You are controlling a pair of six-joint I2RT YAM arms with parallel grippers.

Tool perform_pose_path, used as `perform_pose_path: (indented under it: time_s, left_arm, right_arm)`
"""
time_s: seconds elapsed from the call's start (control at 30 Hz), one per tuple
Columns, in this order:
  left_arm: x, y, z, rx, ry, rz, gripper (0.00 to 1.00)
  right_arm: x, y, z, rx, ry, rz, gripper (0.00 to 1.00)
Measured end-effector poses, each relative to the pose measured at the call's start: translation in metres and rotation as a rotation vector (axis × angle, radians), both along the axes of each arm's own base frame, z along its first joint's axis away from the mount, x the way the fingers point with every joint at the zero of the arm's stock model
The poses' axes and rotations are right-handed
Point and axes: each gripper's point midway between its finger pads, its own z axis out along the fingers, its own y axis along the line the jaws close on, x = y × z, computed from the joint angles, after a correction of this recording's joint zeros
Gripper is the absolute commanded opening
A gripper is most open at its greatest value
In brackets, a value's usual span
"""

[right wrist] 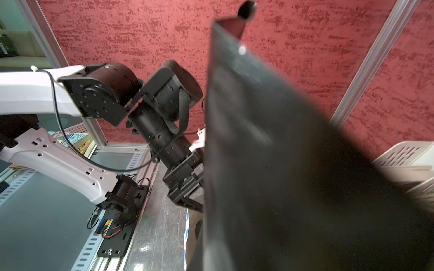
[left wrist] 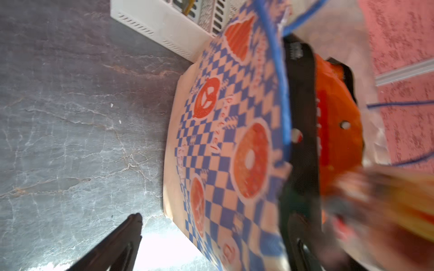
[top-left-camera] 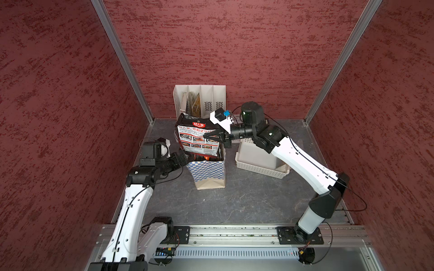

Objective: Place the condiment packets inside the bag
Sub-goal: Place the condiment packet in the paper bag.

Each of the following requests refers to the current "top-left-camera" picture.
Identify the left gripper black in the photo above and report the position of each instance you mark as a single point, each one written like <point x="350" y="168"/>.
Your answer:
<point x="176" y="163"/>

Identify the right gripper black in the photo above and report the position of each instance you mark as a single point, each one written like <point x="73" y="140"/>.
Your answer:
<point x="225" y="136"/>

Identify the dark red condiment packet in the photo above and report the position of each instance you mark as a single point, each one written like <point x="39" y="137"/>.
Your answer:
<point x="189" y="131"/>

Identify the blue checkered paper bag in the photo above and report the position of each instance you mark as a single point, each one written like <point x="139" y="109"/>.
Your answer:
<point x="209" y="172"/>

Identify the white perforated plastic basket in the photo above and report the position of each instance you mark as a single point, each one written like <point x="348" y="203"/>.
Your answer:
<point x="251" y="158"/>

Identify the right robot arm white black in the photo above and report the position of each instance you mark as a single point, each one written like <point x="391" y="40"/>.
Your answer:
<point x="328" y="185"/>

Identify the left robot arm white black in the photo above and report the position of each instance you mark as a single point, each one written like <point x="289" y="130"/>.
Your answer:
<point x="135" y="210"/>

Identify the yellow packet in organizer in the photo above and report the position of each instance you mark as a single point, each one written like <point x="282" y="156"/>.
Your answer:
<point x="194" y="103"/>

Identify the white magazine file organizer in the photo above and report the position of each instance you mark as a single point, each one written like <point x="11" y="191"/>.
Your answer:
<point x="212" y="98"/>

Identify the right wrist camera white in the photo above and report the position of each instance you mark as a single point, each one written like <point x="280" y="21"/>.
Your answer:
<point x="222" y="118"/>

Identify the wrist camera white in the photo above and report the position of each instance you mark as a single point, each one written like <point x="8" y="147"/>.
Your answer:
<point x="222" y="118"/>
<point x="156" y="149"/>

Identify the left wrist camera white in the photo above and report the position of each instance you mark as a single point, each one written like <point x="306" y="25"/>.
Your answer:
<point x="156" y="149"/>

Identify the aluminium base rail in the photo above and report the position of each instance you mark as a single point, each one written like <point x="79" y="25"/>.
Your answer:
<point x="226" y="242"/>

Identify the left aluminium corner post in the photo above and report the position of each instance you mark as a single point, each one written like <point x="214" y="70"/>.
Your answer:
<point x="109" y="28"/>

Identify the aluminium corner post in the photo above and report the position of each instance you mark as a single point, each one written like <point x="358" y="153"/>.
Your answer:
<point x="109" y="28"/>
<point x="351" y="43"/>

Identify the right aluminium corner post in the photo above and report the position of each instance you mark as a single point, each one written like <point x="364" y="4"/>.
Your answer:
<point x="351" y="43"/>

